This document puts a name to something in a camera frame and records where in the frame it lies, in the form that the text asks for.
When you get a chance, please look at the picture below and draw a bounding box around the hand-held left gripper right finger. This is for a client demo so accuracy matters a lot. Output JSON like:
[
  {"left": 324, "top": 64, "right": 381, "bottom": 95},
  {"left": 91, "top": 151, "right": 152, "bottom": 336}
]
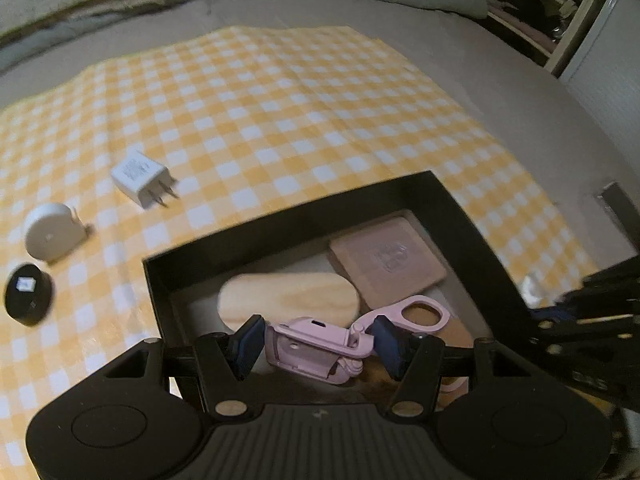
[{"left": 372, "top": 315, "right": 533, "bottom": 421}]

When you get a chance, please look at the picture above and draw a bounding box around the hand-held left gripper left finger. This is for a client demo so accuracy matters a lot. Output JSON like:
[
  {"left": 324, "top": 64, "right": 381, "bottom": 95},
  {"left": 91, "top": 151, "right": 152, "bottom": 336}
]
[{"left": 102, "top": 315, "right": 266, "bottom": 421}]

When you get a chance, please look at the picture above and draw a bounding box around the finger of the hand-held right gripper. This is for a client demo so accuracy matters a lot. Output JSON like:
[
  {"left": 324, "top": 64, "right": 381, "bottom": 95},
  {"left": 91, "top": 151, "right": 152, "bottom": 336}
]
[
  {"left": 527, "top": 302, "right": 640, "bottom": 358},
  {"left": 580, "top": 255, "right": 640, "bottom": 303}
]

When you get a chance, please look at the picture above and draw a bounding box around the pink eyelash curler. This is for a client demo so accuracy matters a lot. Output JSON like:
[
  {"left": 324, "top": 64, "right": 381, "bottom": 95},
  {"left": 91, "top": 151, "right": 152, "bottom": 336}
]
[{"left": 265, "top": 296, "right": 471, "bottom": 397}]

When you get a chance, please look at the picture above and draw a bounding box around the pale wooden oval board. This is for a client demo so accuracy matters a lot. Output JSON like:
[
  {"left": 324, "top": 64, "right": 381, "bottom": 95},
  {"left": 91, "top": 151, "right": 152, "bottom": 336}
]
[{"left": 218, "top": 270, "right": 360, "bottom": 333}]

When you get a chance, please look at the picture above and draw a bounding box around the square pink wooden coaster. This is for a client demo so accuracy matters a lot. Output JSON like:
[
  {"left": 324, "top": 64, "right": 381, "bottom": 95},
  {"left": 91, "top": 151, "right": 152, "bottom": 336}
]
[{"left": 328, "top": 217, "right": 447, "bottom": 308}]

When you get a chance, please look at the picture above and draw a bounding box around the black cardboard box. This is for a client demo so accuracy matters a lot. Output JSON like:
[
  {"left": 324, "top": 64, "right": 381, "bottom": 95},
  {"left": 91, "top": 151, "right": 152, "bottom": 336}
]
[{"left": 142, "top": 170, "right": 538, "bottom": 411}]

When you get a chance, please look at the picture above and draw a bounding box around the small white crumpled wrapper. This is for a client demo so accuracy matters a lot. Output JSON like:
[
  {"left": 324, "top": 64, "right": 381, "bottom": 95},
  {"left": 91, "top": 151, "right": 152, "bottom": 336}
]
[{"left": 520, "top": 274, "right": 543, "bottom": 306}]

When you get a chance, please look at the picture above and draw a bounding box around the dark grey flat bar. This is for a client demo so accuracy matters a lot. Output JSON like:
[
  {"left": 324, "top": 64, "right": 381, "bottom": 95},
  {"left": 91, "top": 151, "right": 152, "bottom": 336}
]
[{"left": 595, "top": 181, "right": 640, "bottom": 256}]

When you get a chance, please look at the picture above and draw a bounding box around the white charger plug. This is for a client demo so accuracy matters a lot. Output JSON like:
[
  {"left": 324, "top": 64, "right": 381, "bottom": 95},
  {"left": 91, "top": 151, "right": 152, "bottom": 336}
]
[{"left": 111, "top": 147, "right": 180, "bottom": 209}]

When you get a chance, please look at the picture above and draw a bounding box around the small black round jar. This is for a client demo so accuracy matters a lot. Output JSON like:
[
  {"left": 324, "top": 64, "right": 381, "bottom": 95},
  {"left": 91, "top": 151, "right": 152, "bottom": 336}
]
[{"left": 4, "top": 263, "right": 54, "bottom": 328}]

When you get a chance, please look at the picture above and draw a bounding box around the white round tape measure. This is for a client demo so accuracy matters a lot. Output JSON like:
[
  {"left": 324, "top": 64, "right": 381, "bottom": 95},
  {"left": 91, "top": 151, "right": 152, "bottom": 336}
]
[{"left": 24, "top": 202, "right": 93, "bottom": 264}]

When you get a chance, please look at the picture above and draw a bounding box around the yellow checkered cloth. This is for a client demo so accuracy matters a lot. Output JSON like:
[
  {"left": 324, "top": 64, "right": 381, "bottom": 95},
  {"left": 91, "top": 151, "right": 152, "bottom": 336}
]
[{"left": 0, "top": 25, "right": 601, "bottom": 480}]

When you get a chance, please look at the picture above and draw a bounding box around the white open wardrobe shelf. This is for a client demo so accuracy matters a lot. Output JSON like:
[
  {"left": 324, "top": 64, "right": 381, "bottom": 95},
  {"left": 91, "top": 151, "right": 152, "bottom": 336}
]
[{"left": 470, "top": 0, "right": 621, "bottom": 78}]

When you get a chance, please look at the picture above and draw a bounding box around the pile of dark clothes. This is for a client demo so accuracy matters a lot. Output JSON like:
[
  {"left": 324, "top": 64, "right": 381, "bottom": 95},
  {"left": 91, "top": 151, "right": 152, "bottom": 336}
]
[{"left": 482, "top": 0, "right": 596, "bottom": 41}]

